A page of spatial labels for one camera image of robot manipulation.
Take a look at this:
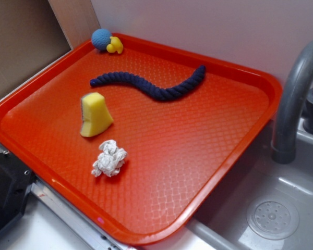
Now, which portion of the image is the blue knitted ball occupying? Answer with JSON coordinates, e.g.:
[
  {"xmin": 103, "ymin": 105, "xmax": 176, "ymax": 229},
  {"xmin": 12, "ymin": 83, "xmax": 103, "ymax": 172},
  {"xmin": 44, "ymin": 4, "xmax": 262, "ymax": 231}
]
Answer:
[{"xmin": 91, "ymin": 29, "xmax": 112, "ymax": 51}]

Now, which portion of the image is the black box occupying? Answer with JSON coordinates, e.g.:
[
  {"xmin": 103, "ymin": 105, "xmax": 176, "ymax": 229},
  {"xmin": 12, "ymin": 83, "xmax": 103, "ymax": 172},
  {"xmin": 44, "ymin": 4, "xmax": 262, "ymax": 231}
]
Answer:
[{"xmin": 0, "ymin": 150, "xmax": 35, "ymax": 235}]

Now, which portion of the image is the crumpled white paper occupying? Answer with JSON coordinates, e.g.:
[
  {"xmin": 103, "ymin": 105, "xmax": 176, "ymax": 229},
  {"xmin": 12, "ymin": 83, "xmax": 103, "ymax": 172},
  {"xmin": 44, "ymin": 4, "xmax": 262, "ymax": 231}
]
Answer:
[{"xmin": 91, "ymin": 140, "xmax": 127, "ymax": 177}]

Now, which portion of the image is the yellow sponge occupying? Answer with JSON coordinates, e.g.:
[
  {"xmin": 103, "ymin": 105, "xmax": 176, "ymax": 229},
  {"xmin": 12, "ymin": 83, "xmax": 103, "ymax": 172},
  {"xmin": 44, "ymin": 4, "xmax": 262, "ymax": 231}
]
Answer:
[{"xmin": 80, "ymin": 92, "xmax": 114, "ymax": 137}]

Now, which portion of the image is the brown cardboard panel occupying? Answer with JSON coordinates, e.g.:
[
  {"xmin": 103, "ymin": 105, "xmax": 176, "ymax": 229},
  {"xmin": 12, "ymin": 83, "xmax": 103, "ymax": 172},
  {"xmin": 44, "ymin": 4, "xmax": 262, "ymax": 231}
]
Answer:
[{"xmin": 0, "ymin": 0, "xmax": 73, "ymax": 108}]

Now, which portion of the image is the red plastic tray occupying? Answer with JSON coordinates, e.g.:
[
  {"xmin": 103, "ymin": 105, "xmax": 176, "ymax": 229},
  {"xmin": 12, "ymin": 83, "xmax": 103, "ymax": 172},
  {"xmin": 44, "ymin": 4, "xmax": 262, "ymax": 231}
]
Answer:
[{"xmin": 0, "ymin": 34, "xmax": 282, "ymax": 246}]

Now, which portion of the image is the round sink drain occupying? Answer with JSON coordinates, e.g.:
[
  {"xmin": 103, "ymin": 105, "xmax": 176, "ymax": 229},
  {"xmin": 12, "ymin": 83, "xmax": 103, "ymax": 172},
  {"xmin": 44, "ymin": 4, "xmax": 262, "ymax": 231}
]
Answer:
[{"xmin": 246, "ymin": 198, "xmax": 299, "ymax": 240}]

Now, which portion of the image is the grey sink faucet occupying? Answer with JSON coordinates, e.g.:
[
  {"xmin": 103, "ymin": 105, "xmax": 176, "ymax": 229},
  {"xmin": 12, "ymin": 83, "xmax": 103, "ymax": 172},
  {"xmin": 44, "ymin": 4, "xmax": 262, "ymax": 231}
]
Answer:
[{"xmin": 271, "ymin": 41, "xmax": 313, "ymax": 164}]

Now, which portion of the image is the dark blue twisted rope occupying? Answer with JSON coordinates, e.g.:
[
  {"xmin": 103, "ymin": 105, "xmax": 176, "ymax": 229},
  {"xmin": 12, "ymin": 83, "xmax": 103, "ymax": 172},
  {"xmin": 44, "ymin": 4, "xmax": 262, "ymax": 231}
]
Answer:
[{"xmin": 90, "ymin": 65, "xmax": 207, "ymax": 102}]

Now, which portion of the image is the grey sink basin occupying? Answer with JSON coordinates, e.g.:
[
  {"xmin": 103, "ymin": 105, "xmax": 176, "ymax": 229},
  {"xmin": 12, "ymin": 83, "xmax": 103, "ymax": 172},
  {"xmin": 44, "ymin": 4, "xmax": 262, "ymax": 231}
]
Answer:
[{"xmin": 187, "ymin": 123, "xmax": 313, "ymax": 249}]

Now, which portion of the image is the yellow rubber duck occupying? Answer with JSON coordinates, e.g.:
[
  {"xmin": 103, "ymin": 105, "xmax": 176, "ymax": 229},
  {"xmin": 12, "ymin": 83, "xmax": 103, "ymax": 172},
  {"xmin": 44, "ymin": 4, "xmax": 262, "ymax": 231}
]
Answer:
[{"xmin": 106, "ymin": 36, "xmax": 124, "ymax": 54}]

